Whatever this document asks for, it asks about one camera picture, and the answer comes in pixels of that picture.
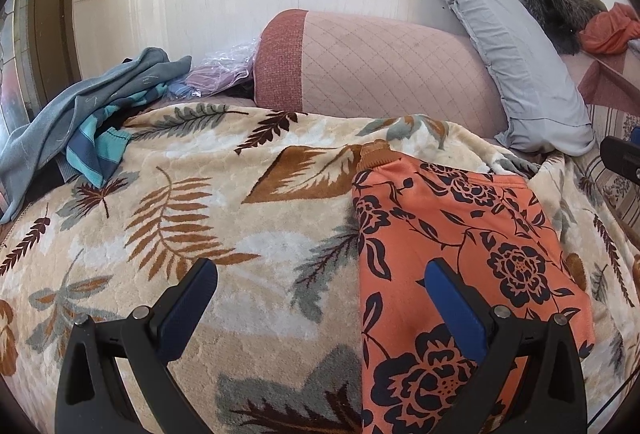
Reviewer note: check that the dark fur-trimmed coat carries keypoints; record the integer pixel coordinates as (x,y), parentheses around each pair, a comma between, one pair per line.
(555,9)

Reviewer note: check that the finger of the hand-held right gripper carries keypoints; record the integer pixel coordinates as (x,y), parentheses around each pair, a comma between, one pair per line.
(622,159)

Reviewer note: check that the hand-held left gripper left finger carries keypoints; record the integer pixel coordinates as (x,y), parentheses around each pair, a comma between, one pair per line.
(187,309)

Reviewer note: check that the striped floral sofa cover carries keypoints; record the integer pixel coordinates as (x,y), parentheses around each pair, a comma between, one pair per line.
(610,114)

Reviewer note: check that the leaf print blanket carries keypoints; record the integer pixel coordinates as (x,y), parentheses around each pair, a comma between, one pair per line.
(200,224)

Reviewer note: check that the orange floral garment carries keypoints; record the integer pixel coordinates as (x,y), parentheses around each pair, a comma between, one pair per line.
(450,274)

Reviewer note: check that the plain orange garment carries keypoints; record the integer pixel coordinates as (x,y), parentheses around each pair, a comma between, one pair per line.
(612,31)

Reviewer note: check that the blue-grey cloth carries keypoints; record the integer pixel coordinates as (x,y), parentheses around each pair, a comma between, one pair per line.
(80,114)

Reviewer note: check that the pink quilted sofa armrest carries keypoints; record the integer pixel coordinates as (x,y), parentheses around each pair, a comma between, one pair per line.
(370,64)

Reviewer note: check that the grey pillow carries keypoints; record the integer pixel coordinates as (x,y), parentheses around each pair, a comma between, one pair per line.
(515,59)

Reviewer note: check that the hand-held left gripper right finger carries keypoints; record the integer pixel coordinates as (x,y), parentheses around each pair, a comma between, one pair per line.
(457,314)

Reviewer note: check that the purple garment in plastic bag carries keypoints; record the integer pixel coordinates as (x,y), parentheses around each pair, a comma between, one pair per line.
(220,69)

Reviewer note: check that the teal striped garment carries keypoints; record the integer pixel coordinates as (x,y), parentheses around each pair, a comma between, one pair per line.
(100,144)

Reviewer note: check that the brown door with patterned glass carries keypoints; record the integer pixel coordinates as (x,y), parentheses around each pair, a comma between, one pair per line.
(30,39)

